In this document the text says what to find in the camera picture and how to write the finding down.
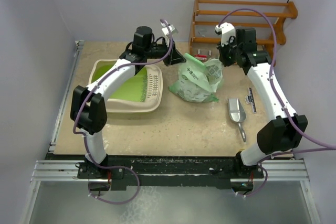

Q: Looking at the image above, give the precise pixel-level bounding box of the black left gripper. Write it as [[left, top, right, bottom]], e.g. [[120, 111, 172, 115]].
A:
[[145, 37, 186, 67]]

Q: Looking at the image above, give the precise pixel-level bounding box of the green cat litter bag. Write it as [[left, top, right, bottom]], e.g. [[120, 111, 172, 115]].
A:
[[169, 53, 223, 103]]

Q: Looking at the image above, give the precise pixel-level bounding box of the black white bag sealing strip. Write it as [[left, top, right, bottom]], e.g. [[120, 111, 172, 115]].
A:
[[245, 88, 257, 113]]

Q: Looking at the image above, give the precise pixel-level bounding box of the silver metal scoop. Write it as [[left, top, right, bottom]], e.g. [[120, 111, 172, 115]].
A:
[[228, 98, 247, 143]]

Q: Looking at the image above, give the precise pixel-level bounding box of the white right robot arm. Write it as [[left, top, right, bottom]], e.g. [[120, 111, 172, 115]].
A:
[[215, 23, 308, 177]]

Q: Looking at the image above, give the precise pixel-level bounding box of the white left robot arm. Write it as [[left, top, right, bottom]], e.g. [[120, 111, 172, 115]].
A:
[[70, 20, 186, 178]]

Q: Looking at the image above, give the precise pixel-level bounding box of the red white small box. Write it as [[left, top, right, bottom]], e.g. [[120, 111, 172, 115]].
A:
[[194, 55, 207, 61]]

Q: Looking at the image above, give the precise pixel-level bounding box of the beige green litter box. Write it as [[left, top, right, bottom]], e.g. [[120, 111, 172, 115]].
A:
[[89, 59, 164, 114]]

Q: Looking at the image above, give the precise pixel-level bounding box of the wooden shelf rack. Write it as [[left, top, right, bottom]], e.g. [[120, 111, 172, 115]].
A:
[[188, 0, 299, 55]]

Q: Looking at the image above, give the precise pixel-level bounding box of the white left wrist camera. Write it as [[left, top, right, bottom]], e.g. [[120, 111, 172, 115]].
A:
[[161, 23, 179, 45]]

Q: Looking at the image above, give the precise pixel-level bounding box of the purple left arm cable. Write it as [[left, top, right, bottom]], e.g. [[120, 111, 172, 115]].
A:
[[72, 18, 174, 205]]

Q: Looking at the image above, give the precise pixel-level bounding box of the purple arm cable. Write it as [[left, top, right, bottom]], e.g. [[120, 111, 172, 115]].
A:
[[72, 18, 174, 205], [219, 8, 336, 198]]

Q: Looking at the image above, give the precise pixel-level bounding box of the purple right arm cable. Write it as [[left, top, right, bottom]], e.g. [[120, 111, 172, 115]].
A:
[[219, 8, 336, 198]]

